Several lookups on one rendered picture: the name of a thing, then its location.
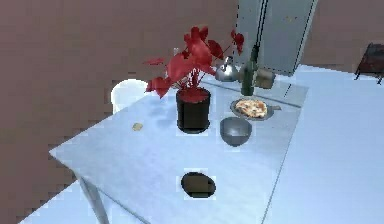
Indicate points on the red plant in black pot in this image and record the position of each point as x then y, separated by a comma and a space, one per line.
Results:
193, 110

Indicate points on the pale blue table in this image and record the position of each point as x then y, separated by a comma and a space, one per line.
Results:
186, 156

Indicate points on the grey metal bowl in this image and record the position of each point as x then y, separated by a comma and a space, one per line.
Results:
235, 131

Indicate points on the silver kettle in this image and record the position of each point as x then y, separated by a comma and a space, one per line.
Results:
226, 71

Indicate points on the small tan food piece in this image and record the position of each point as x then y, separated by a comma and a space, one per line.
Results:
137, 126

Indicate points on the grey pan with food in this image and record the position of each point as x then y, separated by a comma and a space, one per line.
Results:
251, 108

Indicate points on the green glass bottle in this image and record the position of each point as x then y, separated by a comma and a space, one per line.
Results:
247, 78

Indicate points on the white round bin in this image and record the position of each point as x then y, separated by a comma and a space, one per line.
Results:
128, 94

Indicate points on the brown potato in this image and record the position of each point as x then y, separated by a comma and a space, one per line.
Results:
198, 185

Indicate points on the brown bread loaf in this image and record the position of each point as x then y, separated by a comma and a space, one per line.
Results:
265, 78

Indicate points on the grey fridge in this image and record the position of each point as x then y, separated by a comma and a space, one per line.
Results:
276, 33

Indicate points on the dark chair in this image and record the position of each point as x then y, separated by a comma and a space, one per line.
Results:
371, 61

